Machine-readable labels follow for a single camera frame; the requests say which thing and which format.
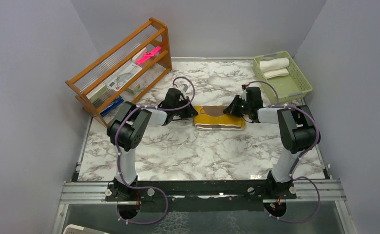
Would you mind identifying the white bin corner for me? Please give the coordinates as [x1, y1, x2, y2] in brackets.
[63, 224, 108, 234]

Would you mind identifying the light green plastic basket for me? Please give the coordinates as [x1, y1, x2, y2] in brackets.
[253, 51, 313, 104]

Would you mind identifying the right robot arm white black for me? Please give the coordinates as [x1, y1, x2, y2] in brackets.
[223, 85, 321, 198]

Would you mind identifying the blue pen pack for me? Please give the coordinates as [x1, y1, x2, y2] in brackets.
[100, 96, 124, 117]

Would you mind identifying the ruler set clear package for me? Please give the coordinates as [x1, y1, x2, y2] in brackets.
[106, 63, 142, 91]

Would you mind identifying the wooden shelf rack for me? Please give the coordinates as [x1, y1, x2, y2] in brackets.
[66, 18, 172, 126]

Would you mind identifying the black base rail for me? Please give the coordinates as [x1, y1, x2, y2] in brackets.
[105, 179, 297, 213]

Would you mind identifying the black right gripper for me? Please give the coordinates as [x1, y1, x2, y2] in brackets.
[223, 95, 250, 117]

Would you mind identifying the green stapler box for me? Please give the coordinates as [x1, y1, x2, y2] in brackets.
[87, 84, 114, 106]

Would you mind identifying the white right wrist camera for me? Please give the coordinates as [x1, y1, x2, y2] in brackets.
[240, 84, 249, 101]

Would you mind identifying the white terry towel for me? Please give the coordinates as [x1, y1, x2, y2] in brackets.
[259, 58, 290, 79]

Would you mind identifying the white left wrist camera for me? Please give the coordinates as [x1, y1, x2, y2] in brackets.
[177, 84, 189, 97]

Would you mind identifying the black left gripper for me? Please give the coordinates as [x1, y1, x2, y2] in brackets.
[171, 96, 197, 118]

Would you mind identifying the pink plastic tool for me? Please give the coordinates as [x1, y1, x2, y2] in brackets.
[135, 46, 162, 66]

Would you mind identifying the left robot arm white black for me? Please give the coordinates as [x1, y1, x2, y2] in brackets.
[106, 84, 198, 200]

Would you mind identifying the small green staples box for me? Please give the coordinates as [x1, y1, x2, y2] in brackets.
[126, 84, 141, 95]

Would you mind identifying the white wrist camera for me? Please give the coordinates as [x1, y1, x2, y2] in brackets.
[177, 84, 189, 97]
[240, 84, 249, 101]

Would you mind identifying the yellow towel white trim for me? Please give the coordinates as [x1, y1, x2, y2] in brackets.
[193, 106, 246, 131]

